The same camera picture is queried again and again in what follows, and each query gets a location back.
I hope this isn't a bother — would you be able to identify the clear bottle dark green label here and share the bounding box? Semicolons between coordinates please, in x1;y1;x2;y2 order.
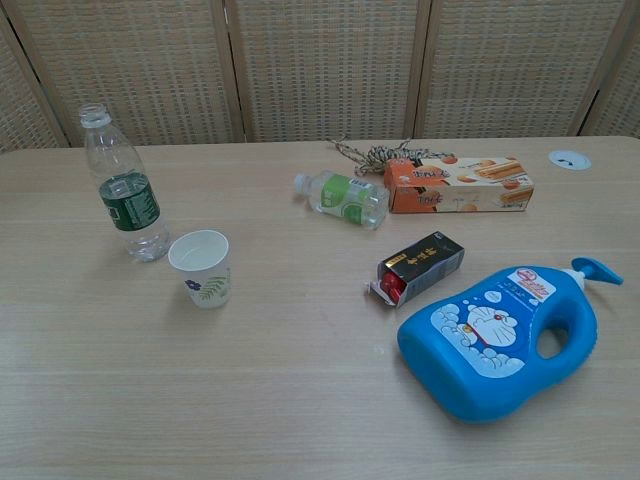
78;102;171;263

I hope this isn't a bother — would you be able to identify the white paper cup floral print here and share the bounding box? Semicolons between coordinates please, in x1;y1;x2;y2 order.
167;229;232;311

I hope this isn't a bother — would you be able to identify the small bottle light green label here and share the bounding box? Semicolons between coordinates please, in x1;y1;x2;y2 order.
293;169;391;231

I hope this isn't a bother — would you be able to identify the red item inside black carton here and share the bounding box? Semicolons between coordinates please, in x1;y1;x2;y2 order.
382;272;409;301

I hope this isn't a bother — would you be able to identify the bundle of striped twine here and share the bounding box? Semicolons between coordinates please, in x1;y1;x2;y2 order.
327;137;446;177

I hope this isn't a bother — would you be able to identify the black carton gold lettering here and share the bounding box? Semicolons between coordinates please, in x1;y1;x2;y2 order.
363;230;466;311

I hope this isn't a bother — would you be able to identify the orange egg roll snack box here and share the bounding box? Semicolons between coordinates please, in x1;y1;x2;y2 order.
383;155;535;215

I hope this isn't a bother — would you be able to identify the woven rattan screen panel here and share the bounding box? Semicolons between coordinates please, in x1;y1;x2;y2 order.
414;0;626;140
569;0;640;139
0;9;69;154
224;0;431;144
0;0;246;149

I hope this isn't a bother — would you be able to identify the blue cartoon pump detergent bottle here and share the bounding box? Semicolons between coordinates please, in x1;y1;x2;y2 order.
397;257;625;425

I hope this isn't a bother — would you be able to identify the white round cable grommet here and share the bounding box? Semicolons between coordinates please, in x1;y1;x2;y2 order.
548;149;592;171

